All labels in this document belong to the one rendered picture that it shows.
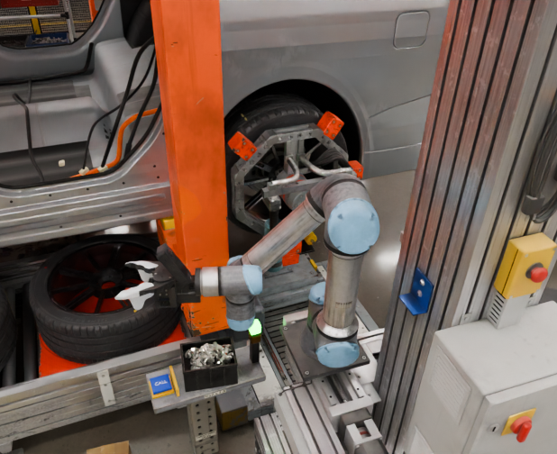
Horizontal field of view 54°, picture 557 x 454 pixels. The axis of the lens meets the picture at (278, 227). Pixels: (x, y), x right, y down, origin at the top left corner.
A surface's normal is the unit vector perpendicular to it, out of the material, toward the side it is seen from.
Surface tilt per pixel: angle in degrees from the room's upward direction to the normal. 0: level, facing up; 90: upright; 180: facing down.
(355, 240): 82
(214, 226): 90
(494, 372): 0
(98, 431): 0
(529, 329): 0
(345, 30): 90
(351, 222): 83
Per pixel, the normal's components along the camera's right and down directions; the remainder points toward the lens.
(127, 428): 0.03, -0.81
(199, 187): 0.36, 0.55
